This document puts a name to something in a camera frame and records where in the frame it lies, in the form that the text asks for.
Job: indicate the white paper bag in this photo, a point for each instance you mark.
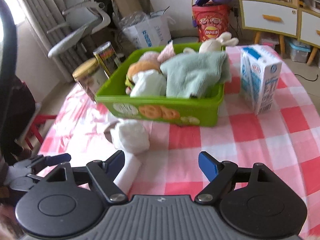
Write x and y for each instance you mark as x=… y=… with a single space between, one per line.
x=147 y=30

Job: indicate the green microfiber cloth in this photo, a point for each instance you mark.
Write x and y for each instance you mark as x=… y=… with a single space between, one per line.
x=191 y=75

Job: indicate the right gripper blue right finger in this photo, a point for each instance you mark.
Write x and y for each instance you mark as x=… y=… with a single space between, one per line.
x=219 y=174

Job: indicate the clear storage box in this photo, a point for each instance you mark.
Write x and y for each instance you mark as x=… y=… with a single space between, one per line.
x=297 y=51

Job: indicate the pink checkered tablecloth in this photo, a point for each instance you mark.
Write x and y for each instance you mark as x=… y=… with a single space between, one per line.
x=285 y=139

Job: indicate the cream bunny doll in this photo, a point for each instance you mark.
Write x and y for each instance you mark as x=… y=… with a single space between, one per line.
x=218 y=44

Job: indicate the green plastic bin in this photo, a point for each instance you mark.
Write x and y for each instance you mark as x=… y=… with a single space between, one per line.
x=183 y=112

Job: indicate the red chips bucket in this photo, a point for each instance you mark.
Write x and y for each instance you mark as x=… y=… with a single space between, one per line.
x=210 y=20

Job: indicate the white foam block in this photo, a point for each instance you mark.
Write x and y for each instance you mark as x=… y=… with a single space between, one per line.
x=128 y=173

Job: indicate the black yellow tin can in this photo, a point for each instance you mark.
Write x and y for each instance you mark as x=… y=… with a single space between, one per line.
x=107 y=58

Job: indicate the white bathroom scale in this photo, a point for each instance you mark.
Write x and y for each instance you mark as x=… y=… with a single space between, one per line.
x=186 y=39

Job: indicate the plush hamburger toy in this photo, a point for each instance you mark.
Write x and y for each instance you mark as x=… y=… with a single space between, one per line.
x=138 y=67

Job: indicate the blue white milk carton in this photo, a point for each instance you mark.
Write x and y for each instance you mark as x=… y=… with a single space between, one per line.
x=260 y=68

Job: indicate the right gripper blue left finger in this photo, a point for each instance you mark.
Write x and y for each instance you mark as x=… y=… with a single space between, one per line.
x=103 y=174

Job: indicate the grey office chair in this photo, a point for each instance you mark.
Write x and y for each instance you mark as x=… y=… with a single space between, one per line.
x=84 y=17

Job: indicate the gold lid cookie jar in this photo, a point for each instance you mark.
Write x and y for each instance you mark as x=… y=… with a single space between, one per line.
x=91 y=76

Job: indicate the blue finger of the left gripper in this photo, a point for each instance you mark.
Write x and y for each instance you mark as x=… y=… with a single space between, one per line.
x=57 y=159

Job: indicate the white sock cloth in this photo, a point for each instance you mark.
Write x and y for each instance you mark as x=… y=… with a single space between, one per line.
x=130 y=136

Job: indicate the red stool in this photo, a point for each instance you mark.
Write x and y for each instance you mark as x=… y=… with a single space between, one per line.
x=39 y=120

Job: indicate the wooden drawer cabinet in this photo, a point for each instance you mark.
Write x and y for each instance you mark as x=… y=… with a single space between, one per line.
x=287 y=18

